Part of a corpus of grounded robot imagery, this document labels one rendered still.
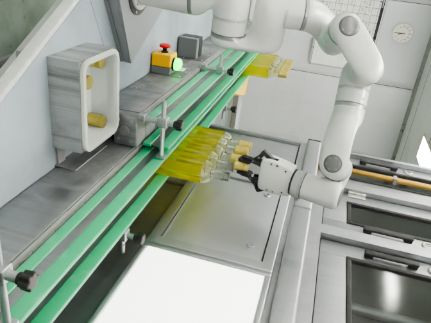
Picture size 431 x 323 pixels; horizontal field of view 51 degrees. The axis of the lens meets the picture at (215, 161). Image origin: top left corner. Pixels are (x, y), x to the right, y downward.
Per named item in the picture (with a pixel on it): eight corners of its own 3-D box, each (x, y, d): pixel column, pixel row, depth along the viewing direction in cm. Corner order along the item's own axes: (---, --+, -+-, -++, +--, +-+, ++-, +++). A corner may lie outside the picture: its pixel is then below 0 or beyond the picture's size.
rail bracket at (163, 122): (135, 154, 124) (177, 164, 122) (137, 97, 117) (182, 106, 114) (140, 150, 127) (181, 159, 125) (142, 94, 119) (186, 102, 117)
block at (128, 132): (112, 143, 125) (135, 149, 123) (112, 112, 121) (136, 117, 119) (118, 139, 128) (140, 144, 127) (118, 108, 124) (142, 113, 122)
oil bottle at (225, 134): (167, 141, 152) (228, 154, 148) (169, 125, 149) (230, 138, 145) (173, 135, 157) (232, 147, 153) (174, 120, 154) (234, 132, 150)
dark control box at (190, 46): (176, 56, 182) (195, 59, 180) (177, 36, 178) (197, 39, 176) (182, 52, 189) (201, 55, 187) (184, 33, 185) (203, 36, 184)
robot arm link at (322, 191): (353, 156, 116) (357, 160, 125) (314, 144, 121) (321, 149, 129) (335, 211, 116) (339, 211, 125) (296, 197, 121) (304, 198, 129)
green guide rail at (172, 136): (142, 145, 128) (168, 150, 126) (142, 141, 127) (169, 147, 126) (254, 39, 281) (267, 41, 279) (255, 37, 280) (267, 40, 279)
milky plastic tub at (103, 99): (53, 148, 107) (86, 156, 106) (47, 56, 97) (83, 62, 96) (90, 124, 123) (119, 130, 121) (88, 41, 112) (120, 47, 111)
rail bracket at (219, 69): (198, 70, 172) (231, 77, 170) (200, 52, 169) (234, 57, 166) (201, 68, 176) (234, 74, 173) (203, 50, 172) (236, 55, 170)
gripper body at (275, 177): (298, 193, 130) (263, 181, 135) (305, 162, 126) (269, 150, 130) (289, 204, 124) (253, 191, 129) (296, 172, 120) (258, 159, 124)
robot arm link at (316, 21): (310, -11, 115) (364, -3, 116) (297, 8, 129) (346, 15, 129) (303, 41, 115) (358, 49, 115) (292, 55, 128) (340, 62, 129)
